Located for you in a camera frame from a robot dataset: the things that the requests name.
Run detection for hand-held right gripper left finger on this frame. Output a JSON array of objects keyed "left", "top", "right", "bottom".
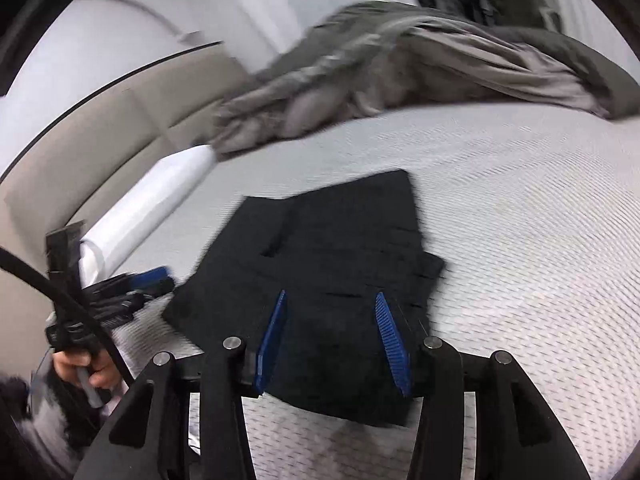
[{"left": 75, "top": 290, "right": 287, "bottom": 480}]

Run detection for white pillow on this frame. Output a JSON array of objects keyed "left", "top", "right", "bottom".
[{"left": 80, "top": 144, "right": 218, "bottom": 286}]

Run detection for person's left forearm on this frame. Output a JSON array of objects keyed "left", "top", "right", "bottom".
[{"left": 20, "top": 360, "right": 121, "bottom": 466}]

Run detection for person's left hand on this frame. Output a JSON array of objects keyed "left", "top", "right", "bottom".
[{"left": 52, "top": 347, "right": 123, "bottom": 391}]

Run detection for grey wall cable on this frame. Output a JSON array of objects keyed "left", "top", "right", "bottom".
[{"left": 75, "top": 0, "right": 206, "bottom": 45}]

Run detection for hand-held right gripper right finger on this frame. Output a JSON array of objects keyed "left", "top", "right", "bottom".
[{"left": 375, "top": 291, "right": 591, "bottom": 480}]

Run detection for grey blanket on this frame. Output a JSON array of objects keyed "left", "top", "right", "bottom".
[{"left": 210, "top": 1, "right": 640, "bottom": 156}]

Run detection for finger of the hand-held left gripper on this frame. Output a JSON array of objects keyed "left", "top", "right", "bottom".
[
  {"left": 127, "top": 282, "right": 176, "bottom": 306},
  {"left": 127, "top": 266, "right": 175, "bottom": 286}
]

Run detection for black cable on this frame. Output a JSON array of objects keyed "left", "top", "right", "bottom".
[{"left": 0, "top": 249, "right": 136, "bottom": 391}]

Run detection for black pants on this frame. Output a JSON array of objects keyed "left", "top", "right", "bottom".
[{"left": 161, "top": 170, "right": 447, "bottom": 428}]

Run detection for bed with white mesh cover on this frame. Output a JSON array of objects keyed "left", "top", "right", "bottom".
[{"left": 75, "top": 105, "right": 640, "bottom": 480}]

